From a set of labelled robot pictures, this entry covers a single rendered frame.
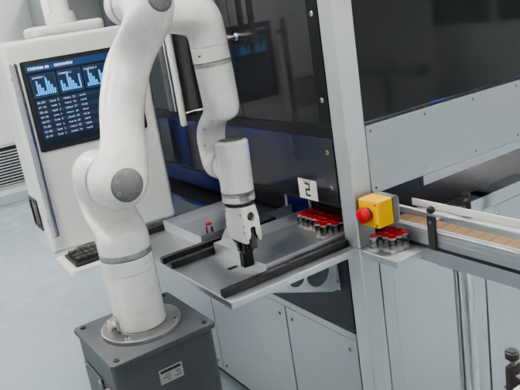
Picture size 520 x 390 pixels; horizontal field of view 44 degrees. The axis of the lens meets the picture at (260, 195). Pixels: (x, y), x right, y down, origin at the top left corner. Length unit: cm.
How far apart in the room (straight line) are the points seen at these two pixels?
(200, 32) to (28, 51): 94
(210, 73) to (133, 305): 56
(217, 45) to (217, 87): 9
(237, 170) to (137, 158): 29
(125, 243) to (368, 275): 69
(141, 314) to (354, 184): 63
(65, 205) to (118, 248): 97
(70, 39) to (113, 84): 96
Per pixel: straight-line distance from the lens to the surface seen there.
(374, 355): 188
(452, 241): 164
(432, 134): 186
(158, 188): 249
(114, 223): 146
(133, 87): 140
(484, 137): 205
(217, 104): 151
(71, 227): 240
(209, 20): 150
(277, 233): 192
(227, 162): 155
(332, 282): 185
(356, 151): 166
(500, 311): 229
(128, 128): 139
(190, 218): 217
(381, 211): 162
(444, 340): 210
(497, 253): 156
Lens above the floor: 153
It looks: 16 degrees down
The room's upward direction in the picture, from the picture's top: 9 degrees counter-clockwise
